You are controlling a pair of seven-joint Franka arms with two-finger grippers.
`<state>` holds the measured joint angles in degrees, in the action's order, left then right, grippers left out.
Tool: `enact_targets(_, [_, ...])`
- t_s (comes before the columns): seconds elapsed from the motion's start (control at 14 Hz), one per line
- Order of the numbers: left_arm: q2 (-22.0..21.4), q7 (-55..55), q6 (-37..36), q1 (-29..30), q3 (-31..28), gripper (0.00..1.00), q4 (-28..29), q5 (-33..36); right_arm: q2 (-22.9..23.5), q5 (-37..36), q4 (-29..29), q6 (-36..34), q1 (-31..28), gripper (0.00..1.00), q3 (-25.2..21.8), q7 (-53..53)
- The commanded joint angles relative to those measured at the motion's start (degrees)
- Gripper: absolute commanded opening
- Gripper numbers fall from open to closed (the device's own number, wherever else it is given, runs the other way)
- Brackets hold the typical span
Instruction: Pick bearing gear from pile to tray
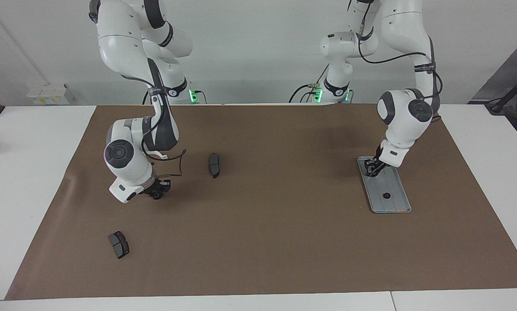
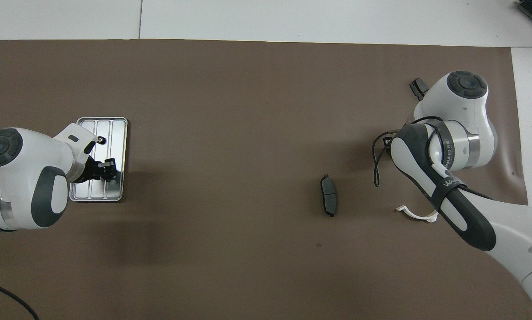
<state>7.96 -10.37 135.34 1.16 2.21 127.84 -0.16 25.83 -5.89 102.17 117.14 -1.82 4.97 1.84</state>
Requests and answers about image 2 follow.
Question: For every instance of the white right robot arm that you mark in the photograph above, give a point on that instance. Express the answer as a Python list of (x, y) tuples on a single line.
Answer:
[(461, 133)]

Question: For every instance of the long grey brake pad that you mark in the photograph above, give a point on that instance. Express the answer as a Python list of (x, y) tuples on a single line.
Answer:
[(329, 195)]

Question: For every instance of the white curved plastic bracket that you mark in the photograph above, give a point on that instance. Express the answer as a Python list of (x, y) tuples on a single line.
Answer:
[(419, 217)]

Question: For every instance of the brown table mat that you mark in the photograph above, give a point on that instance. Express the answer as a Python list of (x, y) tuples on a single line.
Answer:
[(248, 133)]

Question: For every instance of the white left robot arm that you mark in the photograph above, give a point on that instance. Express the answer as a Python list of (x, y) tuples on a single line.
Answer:
[(21, 178)]

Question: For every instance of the short grooved grey brake pad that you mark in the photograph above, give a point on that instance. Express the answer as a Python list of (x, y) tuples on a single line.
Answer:
[(418, 86)]

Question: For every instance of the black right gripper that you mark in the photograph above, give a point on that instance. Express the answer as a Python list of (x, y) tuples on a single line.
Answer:
[(387, 141)]

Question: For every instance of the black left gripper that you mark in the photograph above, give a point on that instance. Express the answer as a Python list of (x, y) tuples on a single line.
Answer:
[(90, 171)]

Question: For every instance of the silver metal tray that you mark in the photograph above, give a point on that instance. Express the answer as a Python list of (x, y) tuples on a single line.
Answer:
[(114, 133)]

